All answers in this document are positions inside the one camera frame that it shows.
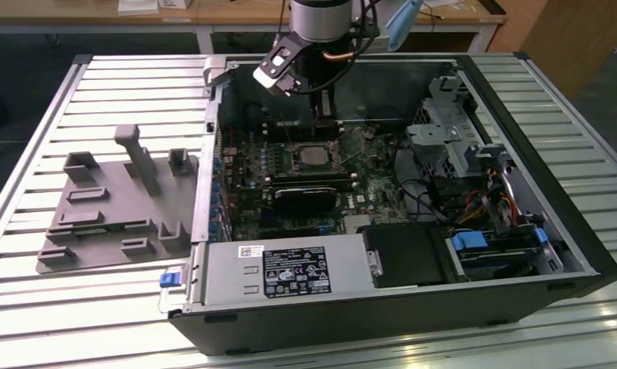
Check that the silver square CPU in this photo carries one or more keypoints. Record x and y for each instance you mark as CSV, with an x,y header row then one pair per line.
x,y
313,154

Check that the CPU socket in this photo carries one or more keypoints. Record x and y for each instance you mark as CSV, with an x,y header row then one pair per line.
x,y
289,159

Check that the grey metal drive cage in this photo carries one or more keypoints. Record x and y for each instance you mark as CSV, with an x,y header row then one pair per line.
x,y
440,146

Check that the green motherboard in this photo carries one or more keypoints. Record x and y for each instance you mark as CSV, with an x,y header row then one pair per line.
x,y
373,192

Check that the black graphics card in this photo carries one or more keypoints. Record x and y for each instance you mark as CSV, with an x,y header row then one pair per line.
x,y
303,198

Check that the small silver heat sink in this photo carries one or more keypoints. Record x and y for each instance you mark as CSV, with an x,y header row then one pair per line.
x,y
357,223

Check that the white box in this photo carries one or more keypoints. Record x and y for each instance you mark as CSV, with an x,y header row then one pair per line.
x,y
138,7

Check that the wooden cabinet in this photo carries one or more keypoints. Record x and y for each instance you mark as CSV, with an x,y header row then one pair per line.
x,y
568,38

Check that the wooden desk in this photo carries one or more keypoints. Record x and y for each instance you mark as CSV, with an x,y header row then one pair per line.
x,y
81,17

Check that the black drive bay block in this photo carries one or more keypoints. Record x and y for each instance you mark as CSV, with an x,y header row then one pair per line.
x,y
404,253

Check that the blue disk carrier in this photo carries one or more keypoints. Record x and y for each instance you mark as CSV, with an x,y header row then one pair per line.
x,y
468,240

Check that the grey parts rack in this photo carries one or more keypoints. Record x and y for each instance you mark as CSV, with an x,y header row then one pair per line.
x,y
112,200

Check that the silver power supply unit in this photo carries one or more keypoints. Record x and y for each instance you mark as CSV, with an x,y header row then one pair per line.
x,y
236,269

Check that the blue case latch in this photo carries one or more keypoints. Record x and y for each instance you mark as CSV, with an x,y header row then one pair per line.
x,y
169,278

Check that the black open PC case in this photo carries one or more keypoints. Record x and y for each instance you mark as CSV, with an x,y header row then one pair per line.
x,y
389,326

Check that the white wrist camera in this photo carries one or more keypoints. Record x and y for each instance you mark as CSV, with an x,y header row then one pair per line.
x,y
276,69

